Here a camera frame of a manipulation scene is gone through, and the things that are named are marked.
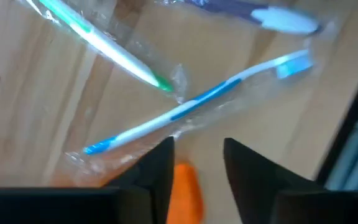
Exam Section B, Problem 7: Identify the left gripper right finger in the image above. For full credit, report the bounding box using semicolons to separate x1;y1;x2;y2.
223;137;358;224

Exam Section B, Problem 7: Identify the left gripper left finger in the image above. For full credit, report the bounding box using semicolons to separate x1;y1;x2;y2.
0;136;176;224

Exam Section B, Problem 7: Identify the purple toothbrush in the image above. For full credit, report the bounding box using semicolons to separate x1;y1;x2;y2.
163;0;324;37

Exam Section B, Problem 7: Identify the orange folded cloth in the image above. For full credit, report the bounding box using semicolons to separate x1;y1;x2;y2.
165;163;205;224

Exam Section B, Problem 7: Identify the wrapped blue toothbrush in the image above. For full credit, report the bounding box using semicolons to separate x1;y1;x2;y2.
65;48;319;177

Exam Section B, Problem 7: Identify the wrapped green toothbrush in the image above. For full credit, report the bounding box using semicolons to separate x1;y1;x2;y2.
17;0;189;103

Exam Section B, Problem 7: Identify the black aluminium table frame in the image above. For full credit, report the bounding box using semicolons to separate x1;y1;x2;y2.
315;49;358;187

